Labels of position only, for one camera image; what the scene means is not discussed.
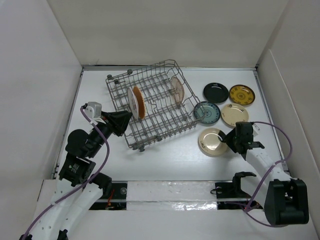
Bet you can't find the yellow and brown patterned plate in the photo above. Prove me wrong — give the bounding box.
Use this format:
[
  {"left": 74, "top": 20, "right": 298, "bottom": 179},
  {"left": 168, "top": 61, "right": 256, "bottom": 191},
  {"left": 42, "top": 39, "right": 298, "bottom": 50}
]
[{"left": 229, "top": 84, "right": 256, "bottom": 106}]

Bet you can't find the brown translucent square plate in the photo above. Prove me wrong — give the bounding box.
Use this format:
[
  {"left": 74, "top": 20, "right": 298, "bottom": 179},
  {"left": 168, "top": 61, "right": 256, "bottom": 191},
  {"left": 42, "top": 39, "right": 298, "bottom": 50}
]
[{"left": 170, "top": 76, "right": 185, "bottom": 104}]

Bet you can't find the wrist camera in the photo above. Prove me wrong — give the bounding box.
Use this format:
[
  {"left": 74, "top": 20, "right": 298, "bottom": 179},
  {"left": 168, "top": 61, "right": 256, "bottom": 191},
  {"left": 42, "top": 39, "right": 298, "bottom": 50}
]
[
  {"left": 84, "top": 101, "right": 102, "bottom": 119},
  {"left": 252, "top": 123, "right": 261, "bottom": 137}
]

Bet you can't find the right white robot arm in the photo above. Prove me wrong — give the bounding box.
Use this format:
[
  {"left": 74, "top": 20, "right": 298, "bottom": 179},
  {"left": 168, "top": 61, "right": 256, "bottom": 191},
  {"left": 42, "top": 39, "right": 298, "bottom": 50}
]
[{"left": 218, "top": 121, "right": 309, "bottom": 227}]

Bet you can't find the orange woven round plate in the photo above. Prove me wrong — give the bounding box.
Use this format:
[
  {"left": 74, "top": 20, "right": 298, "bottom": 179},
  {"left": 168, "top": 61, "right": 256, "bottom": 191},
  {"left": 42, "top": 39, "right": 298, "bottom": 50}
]
[{"left": 133, "top": 86, "right": 146, "bottom": 120}]

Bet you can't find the cream plate with black print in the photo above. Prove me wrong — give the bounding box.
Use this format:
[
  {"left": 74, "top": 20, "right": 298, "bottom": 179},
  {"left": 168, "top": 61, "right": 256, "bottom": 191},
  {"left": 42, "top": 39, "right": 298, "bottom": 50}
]
[{"left": 221, "top": 103, "right": 249, "bottom": 128}]

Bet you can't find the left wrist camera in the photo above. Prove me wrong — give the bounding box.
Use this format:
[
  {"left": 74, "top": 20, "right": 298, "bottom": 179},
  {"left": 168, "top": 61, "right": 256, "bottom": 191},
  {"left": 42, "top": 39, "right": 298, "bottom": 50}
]
[{"left": 84, "top": 101, "right": 102, "bottom": 119}]

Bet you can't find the cream plate with gold centre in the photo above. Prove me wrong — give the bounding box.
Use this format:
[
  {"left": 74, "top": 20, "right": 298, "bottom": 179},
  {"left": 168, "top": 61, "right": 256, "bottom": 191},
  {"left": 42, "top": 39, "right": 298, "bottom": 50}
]
[{"left": 198, "top": 128, "right": 228, "bottom": 157}]

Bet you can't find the blue floral teal plate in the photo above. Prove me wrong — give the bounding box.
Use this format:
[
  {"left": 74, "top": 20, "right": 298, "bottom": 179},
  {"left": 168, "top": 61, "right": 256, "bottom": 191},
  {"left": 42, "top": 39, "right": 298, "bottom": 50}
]
[{"left": 193, "top": 101, "right": 221, "bottom": 126}]

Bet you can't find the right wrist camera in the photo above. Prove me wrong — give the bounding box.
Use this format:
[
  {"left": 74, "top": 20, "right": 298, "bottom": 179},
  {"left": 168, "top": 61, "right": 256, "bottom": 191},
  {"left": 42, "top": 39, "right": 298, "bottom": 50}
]
[{"left": 252, "top": 123, "right": 261, "bottom": 137}]

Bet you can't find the black round plate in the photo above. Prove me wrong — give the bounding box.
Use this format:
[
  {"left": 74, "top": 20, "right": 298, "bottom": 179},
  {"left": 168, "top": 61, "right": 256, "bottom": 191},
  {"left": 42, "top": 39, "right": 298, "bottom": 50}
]
[{"left": 203, "top": 82, "right": 229, "bottom": 104}]

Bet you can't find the white plate with red characters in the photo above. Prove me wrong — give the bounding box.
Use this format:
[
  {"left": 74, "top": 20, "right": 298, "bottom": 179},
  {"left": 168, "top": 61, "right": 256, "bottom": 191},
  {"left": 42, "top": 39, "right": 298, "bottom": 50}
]
[{"left": 127, "top": 88, "right": 139, "bottom": 120}]

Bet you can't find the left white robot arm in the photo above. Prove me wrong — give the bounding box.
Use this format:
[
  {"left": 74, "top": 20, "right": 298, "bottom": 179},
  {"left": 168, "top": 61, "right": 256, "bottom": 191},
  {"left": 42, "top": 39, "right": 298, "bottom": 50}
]
[{"left": 20, "top": 105, "right": 132, "bottom": 240}]

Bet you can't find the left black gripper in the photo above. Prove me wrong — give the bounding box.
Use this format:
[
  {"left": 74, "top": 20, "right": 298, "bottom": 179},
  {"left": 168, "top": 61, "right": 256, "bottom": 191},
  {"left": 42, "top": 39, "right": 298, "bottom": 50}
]
[{"left": 87, "top": 109, "right": 133, "bottom": 157}]

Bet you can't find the grey wire dish rack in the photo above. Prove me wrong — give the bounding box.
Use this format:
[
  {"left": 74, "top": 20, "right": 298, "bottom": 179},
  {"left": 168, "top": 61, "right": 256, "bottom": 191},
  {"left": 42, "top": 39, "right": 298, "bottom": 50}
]
[{"left": 105, "top": 59, "right": 200, "bottom": 152}]

